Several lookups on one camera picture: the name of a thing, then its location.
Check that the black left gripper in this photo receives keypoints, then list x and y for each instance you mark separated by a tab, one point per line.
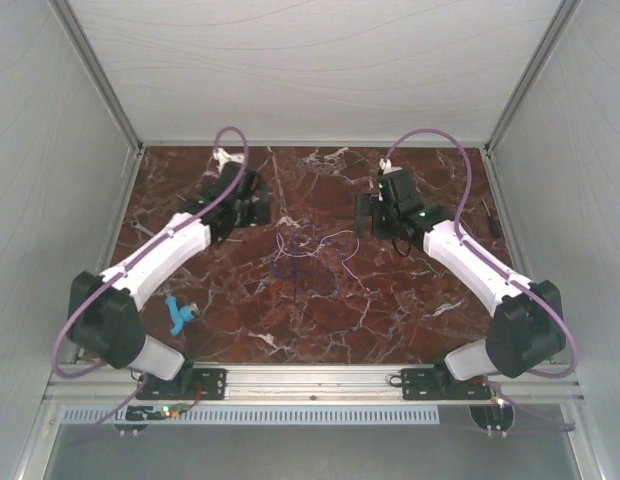
258	213

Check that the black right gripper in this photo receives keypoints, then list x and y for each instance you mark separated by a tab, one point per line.
369	204

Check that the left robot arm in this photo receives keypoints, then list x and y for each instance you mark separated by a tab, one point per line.
104	308

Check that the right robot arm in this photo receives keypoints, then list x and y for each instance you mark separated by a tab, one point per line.
524	329

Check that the black zip tie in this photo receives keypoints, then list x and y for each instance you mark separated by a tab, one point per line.
316	308

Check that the small black screwdriver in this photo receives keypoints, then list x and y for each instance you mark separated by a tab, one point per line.
492	222

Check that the silver ratchet wrench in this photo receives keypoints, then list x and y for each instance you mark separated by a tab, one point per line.
135	224

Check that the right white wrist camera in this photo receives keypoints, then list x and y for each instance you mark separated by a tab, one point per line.
386	166

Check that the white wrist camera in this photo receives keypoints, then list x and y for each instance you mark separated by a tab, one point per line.
222	157
386	166

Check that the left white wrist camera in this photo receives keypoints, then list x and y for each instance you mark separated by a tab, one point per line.
222	157

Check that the grey slotted cable duct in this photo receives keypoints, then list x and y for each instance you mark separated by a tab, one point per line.
270	415

